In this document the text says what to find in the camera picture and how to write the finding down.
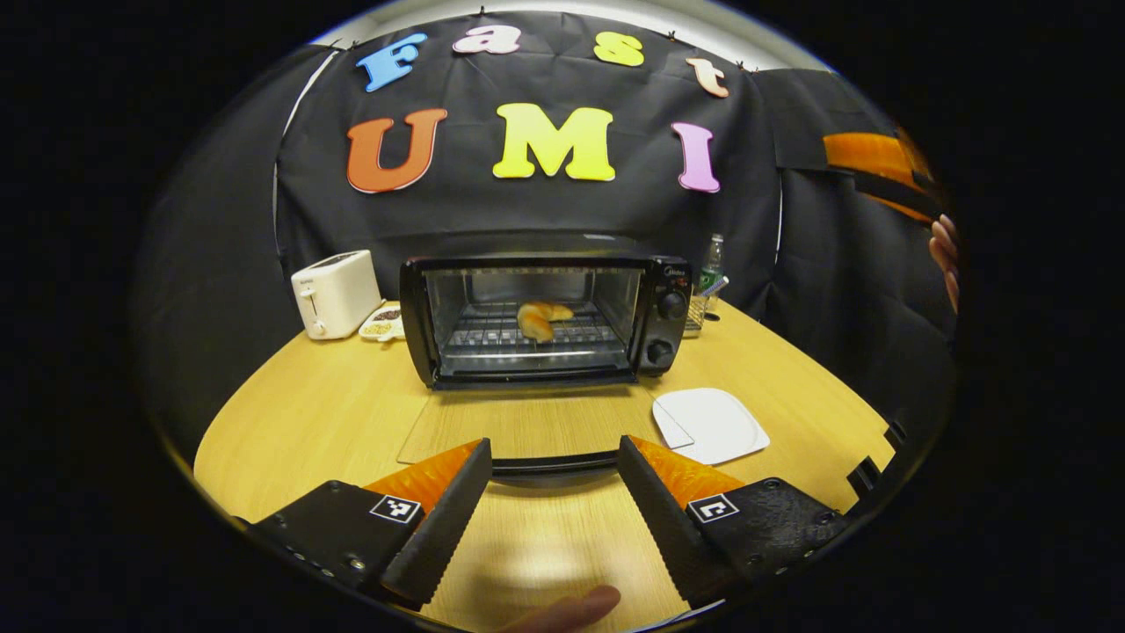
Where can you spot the white snack dish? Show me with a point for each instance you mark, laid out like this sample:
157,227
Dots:
384,323

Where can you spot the black table edge clamp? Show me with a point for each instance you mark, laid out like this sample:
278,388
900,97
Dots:
864,477
895,434

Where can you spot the white toaster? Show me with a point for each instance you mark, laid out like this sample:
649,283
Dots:
338,294

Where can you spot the black electric oven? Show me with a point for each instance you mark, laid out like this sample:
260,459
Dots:
668,334

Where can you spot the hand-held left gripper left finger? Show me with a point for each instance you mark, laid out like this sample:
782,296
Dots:
439,527

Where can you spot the green glass bottle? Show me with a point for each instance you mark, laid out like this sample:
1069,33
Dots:
712,259

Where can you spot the black backdrop cloth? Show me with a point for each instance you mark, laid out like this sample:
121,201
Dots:
220,264

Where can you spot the white square plate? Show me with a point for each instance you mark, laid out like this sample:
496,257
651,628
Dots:
716,422

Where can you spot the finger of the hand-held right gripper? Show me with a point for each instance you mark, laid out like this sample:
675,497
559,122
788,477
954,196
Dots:
870,154

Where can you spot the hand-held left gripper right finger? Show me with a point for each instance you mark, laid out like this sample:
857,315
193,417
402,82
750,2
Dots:
659,519

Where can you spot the golden croissant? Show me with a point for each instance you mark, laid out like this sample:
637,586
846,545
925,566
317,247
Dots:
538,318

